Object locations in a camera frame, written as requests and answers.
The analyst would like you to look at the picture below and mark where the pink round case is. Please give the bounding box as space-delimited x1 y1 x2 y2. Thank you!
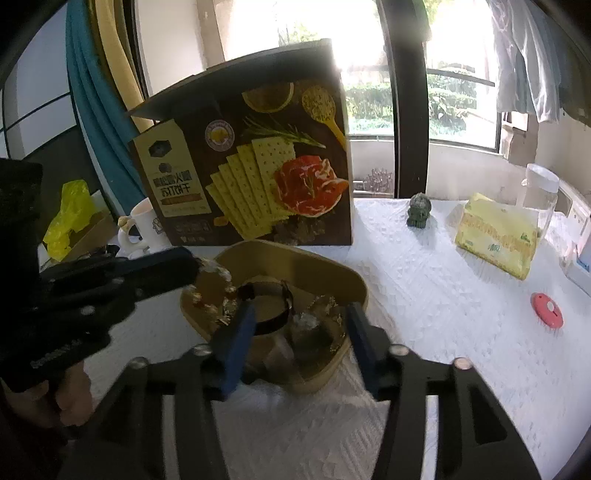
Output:
529 292 564 329

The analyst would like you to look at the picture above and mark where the gold heart-shaped box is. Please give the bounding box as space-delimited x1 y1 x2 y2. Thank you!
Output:
179 239 370 394

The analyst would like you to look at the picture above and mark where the green stone figurine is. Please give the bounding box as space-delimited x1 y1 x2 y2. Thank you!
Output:
406 193 433 230

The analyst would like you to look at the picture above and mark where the gold jewelry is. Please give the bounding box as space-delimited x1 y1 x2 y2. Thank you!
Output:
184 259 238 326

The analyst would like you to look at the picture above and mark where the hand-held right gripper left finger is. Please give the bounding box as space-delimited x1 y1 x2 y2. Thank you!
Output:
60 302 257 480

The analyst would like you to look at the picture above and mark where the white mug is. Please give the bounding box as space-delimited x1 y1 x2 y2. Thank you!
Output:
117 198 172 254

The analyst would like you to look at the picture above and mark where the clear plastic jar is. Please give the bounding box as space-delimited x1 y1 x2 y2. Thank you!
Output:
516 163 561 241

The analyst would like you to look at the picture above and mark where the yellow tissue pack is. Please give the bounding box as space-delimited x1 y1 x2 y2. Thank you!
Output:
454 192 542 282

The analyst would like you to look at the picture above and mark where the person's left hand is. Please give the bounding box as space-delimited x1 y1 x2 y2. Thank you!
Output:
52 361 94 428

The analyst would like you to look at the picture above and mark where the blue curtain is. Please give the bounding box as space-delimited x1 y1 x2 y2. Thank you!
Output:
65 0 149 205

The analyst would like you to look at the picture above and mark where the yellow curtain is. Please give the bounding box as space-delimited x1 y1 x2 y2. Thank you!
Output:
89 0 156 136

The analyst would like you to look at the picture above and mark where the purple potted plant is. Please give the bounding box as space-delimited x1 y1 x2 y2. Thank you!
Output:
361 168 394 195

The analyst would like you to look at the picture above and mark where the person's left forearm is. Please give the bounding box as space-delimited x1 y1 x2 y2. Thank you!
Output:
0 378 70 480

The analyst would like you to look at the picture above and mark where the dark window frame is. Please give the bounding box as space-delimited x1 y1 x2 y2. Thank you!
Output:
375 0 429 200

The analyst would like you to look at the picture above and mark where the white textured tablecloth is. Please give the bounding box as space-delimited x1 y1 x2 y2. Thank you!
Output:
83 196 591 480

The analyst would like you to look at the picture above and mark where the white appliance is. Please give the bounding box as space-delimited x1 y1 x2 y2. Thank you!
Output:
558 179 591 297

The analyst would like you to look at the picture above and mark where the printed cracker box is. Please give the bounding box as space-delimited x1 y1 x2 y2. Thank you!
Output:
127 38 355 247

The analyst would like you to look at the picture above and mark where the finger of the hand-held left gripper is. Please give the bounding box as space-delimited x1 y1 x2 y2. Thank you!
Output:
39 246 203 304
44 287 136 334

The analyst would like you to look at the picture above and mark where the yellow plastic bag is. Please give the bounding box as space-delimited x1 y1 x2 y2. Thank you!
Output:
42 179 96 262

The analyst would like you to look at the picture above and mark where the clear bagged jewelry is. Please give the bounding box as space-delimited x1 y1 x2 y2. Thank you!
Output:
285 298 348 367

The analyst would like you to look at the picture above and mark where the light blue hanging garment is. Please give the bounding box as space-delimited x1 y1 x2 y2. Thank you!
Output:
486 0 574 124

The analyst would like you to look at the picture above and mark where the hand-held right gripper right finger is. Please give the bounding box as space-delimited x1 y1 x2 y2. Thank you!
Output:
346 301 542 480

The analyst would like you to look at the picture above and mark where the black bangle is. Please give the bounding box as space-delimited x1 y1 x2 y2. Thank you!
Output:
236 278 297 337

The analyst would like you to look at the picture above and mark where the brown cardboard box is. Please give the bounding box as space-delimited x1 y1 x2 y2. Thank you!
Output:
45 212 119 266

